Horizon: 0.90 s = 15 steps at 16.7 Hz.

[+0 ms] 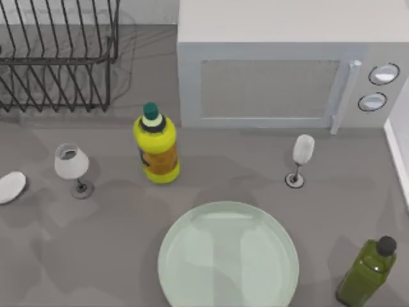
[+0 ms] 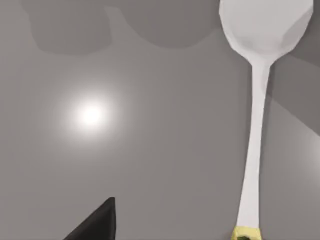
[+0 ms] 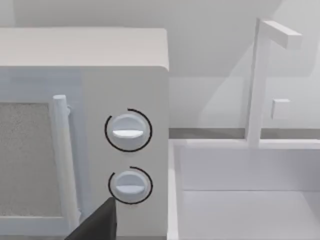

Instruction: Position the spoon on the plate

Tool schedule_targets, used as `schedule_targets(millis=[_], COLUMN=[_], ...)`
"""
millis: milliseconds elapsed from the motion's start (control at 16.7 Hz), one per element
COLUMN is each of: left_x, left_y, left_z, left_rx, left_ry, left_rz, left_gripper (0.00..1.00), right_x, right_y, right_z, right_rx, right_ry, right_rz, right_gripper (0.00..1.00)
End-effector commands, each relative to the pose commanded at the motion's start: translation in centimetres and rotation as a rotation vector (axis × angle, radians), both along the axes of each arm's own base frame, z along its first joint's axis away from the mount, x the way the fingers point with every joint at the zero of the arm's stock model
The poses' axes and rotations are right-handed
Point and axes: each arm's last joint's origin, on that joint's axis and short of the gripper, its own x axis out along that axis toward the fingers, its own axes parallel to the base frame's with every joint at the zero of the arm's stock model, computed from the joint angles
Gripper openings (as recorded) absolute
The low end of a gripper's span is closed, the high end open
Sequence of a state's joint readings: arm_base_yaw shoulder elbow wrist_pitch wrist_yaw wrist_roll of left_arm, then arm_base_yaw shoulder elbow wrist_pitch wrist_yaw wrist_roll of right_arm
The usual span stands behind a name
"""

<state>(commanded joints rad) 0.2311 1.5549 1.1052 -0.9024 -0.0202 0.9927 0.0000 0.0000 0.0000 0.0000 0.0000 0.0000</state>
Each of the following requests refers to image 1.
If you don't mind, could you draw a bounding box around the microwave door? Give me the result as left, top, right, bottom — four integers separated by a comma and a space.
178, 42, 368, 129

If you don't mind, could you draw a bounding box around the pale green plate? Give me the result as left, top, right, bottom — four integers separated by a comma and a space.
157, 200, 300, 307

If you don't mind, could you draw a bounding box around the pale microwave oven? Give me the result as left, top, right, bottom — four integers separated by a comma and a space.
176, 0, 409, 135

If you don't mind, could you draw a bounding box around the white rounded object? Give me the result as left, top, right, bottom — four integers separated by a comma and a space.
0, 171, 27, 205

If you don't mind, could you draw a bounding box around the microwave knob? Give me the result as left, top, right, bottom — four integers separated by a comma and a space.
357, 92, 388, 113
368, 63, 401, 86

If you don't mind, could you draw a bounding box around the yellow bottle with green cap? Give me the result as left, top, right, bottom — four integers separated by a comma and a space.
132, 102, 180, 184

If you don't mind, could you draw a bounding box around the dark green bottle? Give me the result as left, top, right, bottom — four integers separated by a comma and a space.
336, 235, 398, 307

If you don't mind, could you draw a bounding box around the microwave door handle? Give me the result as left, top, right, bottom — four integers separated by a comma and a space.
330, 59, 362, 136

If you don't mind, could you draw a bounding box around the wide white wine glass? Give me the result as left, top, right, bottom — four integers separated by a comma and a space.
54, 143, 95, 200

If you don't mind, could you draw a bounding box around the slim white wine glass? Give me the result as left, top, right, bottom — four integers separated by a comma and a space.
284, 134, 316, 188

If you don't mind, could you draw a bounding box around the black wire dish rack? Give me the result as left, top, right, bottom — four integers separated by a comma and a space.
0, 0, 121, 113

